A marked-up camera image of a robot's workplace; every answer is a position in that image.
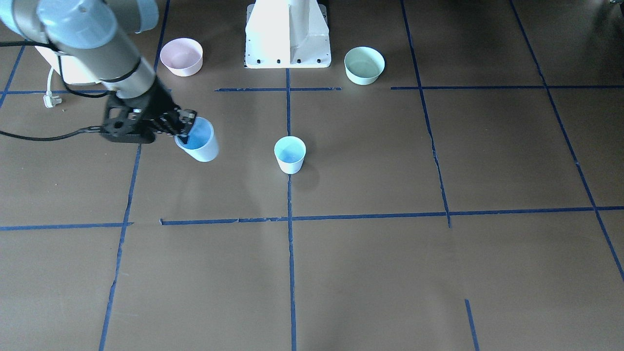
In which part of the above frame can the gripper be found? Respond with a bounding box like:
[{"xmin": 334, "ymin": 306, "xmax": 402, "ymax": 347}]
[{"xmin": 106, "ymin": 78, "xmax": 197, "ymax": 145}]

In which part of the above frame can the blue cup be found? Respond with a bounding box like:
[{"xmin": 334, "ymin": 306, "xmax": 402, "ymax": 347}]
[
  {"xmin": 273, "ymin": 136, "xmax": 306, "ymax": 174},
  {"xmin": 174, "ymin": 117, "xmax": 220, "ymax": 162}
]

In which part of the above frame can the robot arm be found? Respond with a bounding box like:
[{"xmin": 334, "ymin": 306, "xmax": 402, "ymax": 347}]
[{"xmin": 1, "ymin": 0, "xmax": 197, "ymax": 144}]

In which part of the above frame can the pink bowl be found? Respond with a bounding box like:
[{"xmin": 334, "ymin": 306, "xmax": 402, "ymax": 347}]
[{"xmin": 159, "ymin": 38, "xmax": 204, "ymax": 77}]

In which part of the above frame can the cream toaster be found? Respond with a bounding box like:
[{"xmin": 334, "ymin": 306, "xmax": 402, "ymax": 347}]
[{"xmin": 37, "ymin": 48, "xmax": 101, "ymax": 86}]

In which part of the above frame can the white power plug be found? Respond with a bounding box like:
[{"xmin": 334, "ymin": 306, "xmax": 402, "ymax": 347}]
[{"xmin": 43, "ymin": 67, "xmax": 62, "ymax": 109}]

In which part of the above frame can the green bowl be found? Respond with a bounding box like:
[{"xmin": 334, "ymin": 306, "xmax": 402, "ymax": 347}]
[{"xmin": 344, "ymin": 46, "xmax": 386, "ymax": 86}]

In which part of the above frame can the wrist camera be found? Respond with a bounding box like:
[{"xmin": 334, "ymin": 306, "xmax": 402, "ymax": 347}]
[{"xmin": 99, "ymin": 106, "xmax": 156, "ymax": 144}]

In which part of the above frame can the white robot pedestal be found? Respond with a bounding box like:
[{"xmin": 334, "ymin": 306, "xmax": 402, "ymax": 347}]
[{"xmin": 244, "ymin": 0, "xmax": 332, "ymax": 69}]

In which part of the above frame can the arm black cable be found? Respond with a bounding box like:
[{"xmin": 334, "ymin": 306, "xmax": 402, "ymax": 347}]
[{"xmin": 0, "ymin": 41, "xmax": 110, "ymax": 143}]

